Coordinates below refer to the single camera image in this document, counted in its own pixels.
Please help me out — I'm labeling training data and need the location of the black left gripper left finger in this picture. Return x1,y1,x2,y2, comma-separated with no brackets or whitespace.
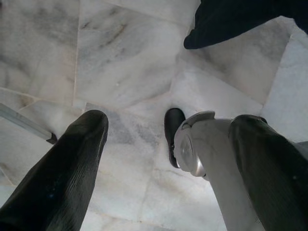
0,109,109,231

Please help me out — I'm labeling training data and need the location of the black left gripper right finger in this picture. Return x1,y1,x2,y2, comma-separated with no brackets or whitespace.
228,114,308,231

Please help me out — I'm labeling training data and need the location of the silver metal clothes rack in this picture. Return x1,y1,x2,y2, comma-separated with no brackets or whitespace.
0,103,58,145

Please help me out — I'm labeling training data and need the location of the navy shirt with red collar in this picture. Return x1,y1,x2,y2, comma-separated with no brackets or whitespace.
183,0,308,51

